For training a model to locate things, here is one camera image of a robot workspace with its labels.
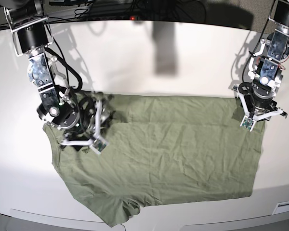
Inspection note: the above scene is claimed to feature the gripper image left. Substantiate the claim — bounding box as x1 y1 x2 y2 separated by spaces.
37 95 116 138

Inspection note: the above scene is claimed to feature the green T-shirt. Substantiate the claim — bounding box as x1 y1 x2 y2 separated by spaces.
43 95 265 227

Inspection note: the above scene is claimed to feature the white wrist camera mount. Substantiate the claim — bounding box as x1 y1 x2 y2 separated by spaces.
232 84 288 132
60 100 108 154

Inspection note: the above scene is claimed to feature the black power strip red light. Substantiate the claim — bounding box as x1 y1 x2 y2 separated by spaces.
87 15 144 21

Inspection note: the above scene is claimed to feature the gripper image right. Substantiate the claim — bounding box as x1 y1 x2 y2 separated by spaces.
240 83 277 116

